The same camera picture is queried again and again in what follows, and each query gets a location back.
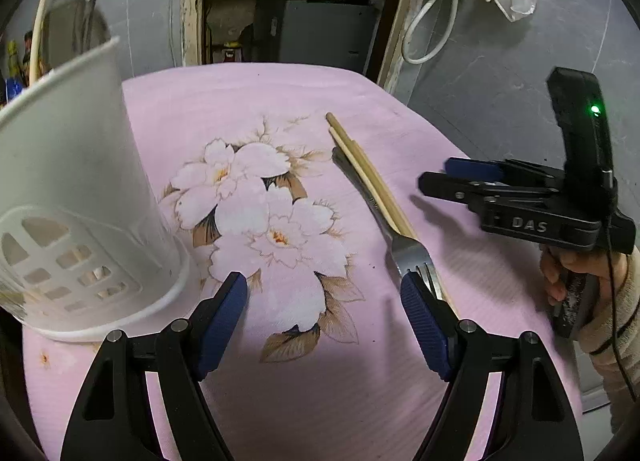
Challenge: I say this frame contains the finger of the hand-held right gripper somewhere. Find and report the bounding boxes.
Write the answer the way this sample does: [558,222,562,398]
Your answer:
[444,156,565,188]
[418,171,494,205]

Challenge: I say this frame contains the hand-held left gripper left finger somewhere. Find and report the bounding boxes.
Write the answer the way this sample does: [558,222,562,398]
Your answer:
[60,270,249,461]

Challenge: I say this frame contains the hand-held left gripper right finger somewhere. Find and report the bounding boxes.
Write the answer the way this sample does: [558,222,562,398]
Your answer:
[399,271,586,461]

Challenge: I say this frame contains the metal fork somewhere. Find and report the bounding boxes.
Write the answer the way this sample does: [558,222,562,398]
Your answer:
[332,145,447,303]

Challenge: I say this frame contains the white plastic utensil basket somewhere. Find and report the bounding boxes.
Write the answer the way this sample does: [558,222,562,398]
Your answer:
[0,36,192,342]

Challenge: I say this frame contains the person's right forearm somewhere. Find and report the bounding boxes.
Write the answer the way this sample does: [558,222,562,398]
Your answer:
[574,252,640,426]

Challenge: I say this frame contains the person's right hand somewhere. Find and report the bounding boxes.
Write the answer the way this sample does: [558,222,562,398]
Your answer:
[540,246,629,307]

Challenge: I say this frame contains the pink floral tablecloth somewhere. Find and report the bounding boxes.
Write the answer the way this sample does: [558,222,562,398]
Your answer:
[22,62,587,461]

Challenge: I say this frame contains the grey cabinet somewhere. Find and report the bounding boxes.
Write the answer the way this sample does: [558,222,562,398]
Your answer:
[252,0,382,75]

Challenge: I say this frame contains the white blue bag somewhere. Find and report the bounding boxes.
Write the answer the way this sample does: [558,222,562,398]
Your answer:
[4,75,25,110]

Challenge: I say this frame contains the white shower hose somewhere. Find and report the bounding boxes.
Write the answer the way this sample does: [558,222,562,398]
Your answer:
[402,0,482,65]

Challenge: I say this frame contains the worn wooden door frame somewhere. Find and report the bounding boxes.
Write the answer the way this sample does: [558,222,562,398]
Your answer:
[180,0,437,93]

